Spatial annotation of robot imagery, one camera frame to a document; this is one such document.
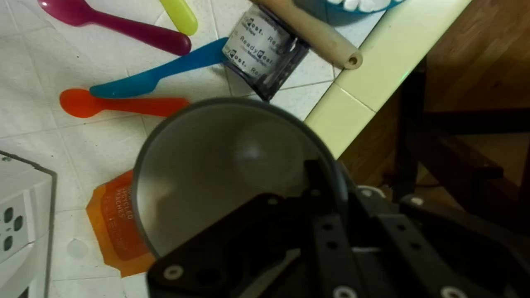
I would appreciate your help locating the blue bowl with filters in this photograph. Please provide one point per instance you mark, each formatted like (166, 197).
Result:
(345, 12)

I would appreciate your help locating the blue plastic spoon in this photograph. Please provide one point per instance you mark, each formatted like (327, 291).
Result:
(146, 81)

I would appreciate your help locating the orange snack pouch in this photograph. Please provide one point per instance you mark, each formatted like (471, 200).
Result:
(110, 212)

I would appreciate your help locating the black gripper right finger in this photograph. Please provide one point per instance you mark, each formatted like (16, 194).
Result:
(378, 253)

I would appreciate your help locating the dark glass jar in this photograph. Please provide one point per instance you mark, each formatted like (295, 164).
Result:
(264, 51)

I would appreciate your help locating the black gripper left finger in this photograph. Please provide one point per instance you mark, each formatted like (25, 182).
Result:
(229, 255)

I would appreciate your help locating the yellow-green plastic spoon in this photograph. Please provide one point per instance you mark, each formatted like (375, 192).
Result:
(181, 15)

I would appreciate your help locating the white microwave oven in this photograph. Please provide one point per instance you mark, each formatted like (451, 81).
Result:
(27, 199)

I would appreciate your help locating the magenta plastic spoon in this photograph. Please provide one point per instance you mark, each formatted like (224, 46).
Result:
(80, 13)

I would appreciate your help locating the orange plastic spoon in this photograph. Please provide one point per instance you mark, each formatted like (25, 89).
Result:
(82, 103)

